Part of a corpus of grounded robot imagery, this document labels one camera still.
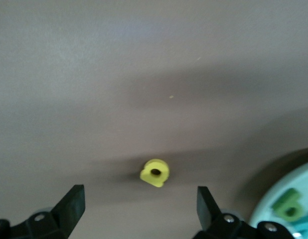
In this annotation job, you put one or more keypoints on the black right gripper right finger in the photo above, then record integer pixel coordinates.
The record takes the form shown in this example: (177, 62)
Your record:
(231, 229)

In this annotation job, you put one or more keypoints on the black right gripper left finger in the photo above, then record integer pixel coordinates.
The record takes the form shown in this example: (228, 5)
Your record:
(44, 226)

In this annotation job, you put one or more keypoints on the green foam letter g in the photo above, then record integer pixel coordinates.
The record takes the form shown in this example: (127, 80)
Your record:
(289, 199)

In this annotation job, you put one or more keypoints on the yellow foam letter a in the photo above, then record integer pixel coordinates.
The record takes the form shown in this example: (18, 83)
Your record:
(156, 181)

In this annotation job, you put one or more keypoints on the light green plate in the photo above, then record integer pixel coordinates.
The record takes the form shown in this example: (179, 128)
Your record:
(301, 179)

